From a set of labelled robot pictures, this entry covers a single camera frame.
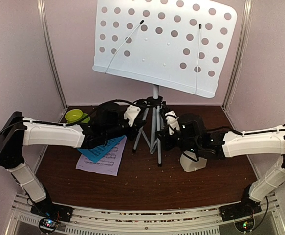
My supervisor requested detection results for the aluminium corner post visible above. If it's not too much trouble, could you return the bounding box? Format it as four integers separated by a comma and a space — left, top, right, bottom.
37, 0, 68, 109
222, 0, 254, 113

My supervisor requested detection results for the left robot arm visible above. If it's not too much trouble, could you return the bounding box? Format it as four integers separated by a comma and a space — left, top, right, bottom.
0, 100, 148, 217

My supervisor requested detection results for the lilac sheet music page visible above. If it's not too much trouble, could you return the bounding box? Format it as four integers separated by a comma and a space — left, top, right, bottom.
76, 139, 127, 176

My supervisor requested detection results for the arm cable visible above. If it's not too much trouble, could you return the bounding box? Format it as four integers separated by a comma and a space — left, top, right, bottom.
205, 123, 285, 138
0, 98, 148, 169

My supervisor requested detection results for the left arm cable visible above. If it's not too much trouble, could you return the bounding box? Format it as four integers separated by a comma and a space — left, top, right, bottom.
0, 98, 148, 169

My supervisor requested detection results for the blue sheet music page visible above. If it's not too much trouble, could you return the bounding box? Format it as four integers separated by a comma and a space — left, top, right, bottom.
77, 135, 127, 163

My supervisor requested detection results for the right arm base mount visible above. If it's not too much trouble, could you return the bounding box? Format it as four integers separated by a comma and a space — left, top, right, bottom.
219, 203, 262, 233

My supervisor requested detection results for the green bowl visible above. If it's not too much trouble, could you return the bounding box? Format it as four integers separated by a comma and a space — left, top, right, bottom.
65, 109, 83, 124

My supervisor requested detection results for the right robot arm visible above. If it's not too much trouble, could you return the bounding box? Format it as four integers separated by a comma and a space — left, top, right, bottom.
155, 111, 285, 216

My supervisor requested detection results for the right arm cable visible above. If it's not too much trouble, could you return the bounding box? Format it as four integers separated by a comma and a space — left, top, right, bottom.
205, 123, 285, 138

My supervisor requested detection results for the left aluminium corner post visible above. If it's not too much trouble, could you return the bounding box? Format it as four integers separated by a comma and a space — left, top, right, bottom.
37, 0, 68, 109

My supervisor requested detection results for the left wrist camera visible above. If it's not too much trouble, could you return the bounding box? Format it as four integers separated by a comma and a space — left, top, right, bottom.
124, 105, 141, 127

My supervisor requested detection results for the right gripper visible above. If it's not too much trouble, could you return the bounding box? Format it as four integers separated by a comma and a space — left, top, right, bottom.
156, 127, 199, 154

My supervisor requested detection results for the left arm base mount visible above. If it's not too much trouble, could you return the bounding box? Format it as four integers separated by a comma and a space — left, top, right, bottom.
30, 204, 73, 234

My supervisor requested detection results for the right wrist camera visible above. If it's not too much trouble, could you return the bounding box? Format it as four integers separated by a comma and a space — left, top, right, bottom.
165, 111, 180, 135

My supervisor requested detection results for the white metronome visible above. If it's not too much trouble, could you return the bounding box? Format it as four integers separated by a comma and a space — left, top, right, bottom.
179, 151, 207, 172

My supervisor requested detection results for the white perforated music stand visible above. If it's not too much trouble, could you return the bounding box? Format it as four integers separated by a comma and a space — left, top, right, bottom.
91, 0, 239, 168

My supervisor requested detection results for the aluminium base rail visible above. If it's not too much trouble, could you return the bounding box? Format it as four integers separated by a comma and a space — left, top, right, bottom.
3, 194, 285, 235

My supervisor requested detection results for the right aluminium corner post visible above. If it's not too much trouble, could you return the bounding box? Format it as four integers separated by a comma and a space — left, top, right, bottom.
222, 0, 254, 113

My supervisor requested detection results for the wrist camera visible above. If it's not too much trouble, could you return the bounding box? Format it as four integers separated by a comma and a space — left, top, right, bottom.
124, 105, 141, 127
165, 111, 180, 135

